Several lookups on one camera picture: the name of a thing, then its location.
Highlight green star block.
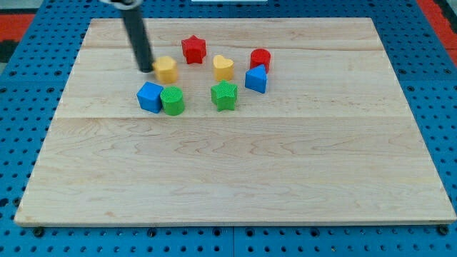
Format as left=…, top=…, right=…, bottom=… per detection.
left=211, top=80, right=238, bottom=111

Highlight blue cube block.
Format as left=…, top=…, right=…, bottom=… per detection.
left=136, top=81, right=164, bottom=114

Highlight green cylinder block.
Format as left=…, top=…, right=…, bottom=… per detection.
left=160, top=86, right=185, bottom=116

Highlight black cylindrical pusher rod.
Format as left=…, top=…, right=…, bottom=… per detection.
left=121, top=1, right=154, bottom=73

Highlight red star block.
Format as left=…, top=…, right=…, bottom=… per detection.
left=181, top=35, right=206, bottom=64

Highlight yellow heart block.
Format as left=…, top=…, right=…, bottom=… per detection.
left=213, top=55, right=234, bottom=81

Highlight silver robot tool mount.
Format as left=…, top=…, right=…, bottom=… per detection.
left=99, top=0, right=144, bottom=10

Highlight light wooden board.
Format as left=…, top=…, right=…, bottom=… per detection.
left=15, top=18, right=456, bottom=227

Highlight yellow rounded block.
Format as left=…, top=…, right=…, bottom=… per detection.
left=152, top=56, right=178, bottom=84

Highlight blue triangular prism block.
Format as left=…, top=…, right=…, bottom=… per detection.
left=245, top=64, right=268, bottom=94

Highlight red cylinder block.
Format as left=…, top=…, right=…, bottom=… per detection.
left=249, top=49, right=271, bottom=74

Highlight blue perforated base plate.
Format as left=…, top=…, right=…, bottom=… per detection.
left=1, top=0, right=456, bottom=256

